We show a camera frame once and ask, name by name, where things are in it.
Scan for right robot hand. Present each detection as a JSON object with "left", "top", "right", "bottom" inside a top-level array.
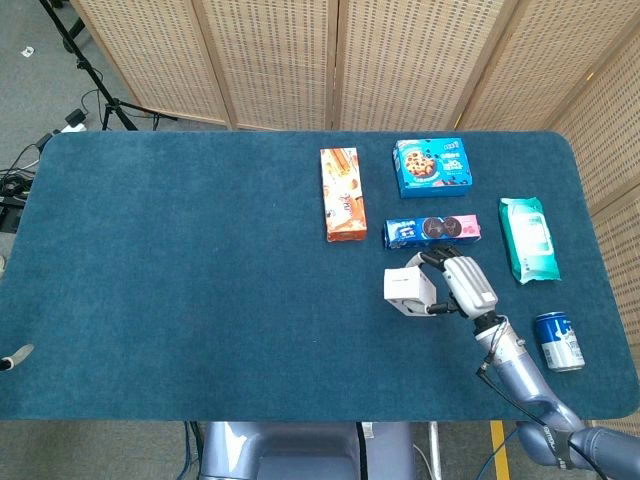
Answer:
[{"left": 403, "top": 244, "right": 499, "bottom": 320}]

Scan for white small box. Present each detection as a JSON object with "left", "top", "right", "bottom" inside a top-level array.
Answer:
[{"left": 383, "top": 267, "right": 438, "bottom": 317}]

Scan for blue pink cookie pack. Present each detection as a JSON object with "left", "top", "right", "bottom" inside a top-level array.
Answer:
[{"left": 382, "top": 214, "right": 483, "bottom": 251}]

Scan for blue chocolate chip cookie box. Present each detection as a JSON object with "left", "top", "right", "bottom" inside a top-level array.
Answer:
[{"left": 392, "top": 137, "right": 475, "bottom": 199}]

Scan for orange biscuit box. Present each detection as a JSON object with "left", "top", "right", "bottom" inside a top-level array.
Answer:
[{"left": 319, "top": 146, "right": 369, "bottom": 243}]

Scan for teal wet wipes pack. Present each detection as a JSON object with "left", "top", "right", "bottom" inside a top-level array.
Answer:
[{"left": 498, "top": 196, "right": 562, "bottom": 286}]

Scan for blue white drink can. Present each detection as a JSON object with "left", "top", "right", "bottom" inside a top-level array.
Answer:
[{"left": 534, "top": 311, "right": 586, "bottom": 373}]

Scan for metal table leg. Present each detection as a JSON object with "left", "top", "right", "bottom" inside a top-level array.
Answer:
[{"left": 427, "top": 421, "right": 442, "bottom": 480}]

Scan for blue grey robot torso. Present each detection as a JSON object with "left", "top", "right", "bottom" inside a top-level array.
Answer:
[{"left": 199, "top": 421, "right": 416, "bottom": 480}]

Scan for blue felt table mat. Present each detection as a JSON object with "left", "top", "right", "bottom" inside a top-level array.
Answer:
[{"left": 0, "top": 130, "right": 627, "bottom": 422}]

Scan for black tripod stand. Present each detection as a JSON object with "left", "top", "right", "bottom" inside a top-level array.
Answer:
[{"left": 39, "top": 0, "right": 177, "bottom": 132}]

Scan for black floor device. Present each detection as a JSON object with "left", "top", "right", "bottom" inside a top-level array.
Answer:
[{"left": 0, "top": 197, "right": 24, "bottom": 234}]

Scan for blue cable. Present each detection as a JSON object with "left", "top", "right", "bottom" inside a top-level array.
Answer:
[{"left": 182, "top": 421, "right": 202, "bottom": 480}]

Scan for black floor cables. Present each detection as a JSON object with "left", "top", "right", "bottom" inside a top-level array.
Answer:
[{"left": 0, "top": 130, "right": 56, "bottom": 201}]

